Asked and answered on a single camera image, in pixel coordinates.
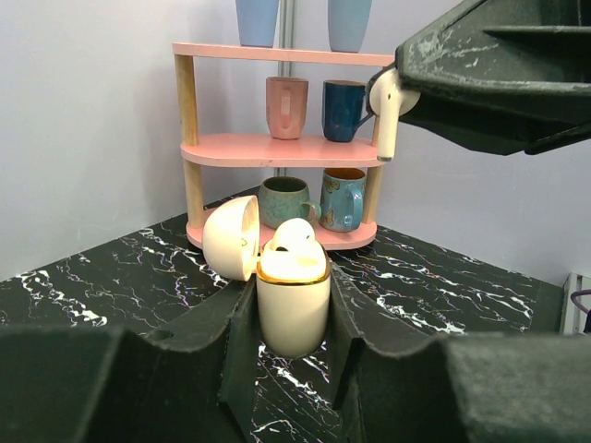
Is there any teal mug left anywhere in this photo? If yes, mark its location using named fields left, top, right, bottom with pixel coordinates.
left=258, top=176, right=321, bottom=229

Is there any beige earbud charging case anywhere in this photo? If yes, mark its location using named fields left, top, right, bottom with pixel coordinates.
left=202, top=196, right=331, bottom=359

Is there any blue cup right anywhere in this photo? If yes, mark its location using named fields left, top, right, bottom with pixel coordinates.
left=328, top=0, right=372, bottom=53

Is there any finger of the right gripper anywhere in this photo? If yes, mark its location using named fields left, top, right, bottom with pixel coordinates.
left=401, top=87, right=590, bottom=156
left=395, top=0, right=590, bottom=100

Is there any aluminium rail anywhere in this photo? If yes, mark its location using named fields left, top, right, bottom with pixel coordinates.
left=560, top=272, right=590, bottom=335

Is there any teal mug right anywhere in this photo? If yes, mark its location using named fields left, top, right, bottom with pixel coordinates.
left=320, top=168, right=366, bottom=233

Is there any blue cup rear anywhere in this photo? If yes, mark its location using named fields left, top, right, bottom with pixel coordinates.
left=235, top=0, right=280, bottom=48

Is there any pink small cup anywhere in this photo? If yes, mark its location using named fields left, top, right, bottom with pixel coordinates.
left=266, top=77, right=309, bottom=140

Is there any pink three-tier shelf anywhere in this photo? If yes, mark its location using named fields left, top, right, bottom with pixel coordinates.
left=173, top=42, right=394, bottom=250

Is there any dark blue mug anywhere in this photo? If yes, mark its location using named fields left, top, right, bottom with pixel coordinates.
left=321, top=79, right=373, bottom=143

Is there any blue cup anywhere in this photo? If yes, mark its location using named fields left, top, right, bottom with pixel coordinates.
left=235, top=0, right=280, bottom=48
left=328, top=0, right=372, bottom=53

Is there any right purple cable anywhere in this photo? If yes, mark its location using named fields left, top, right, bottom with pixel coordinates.
left=570, top=288, right=591, bottom=336

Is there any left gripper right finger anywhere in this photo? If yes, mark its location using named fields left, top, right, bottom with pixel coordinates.
left=327, top=268, right=590, bottom=442

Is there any teal mug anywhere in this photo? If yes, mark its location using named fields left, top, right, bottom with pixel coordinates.
left=320, top=168, right=366, bottom=233
left=258, top=176, right=321, bottom=229

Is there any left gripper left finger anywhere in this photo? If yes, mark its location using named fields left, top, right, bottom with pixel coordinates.
left=1, top=281, right=258, bottom=442

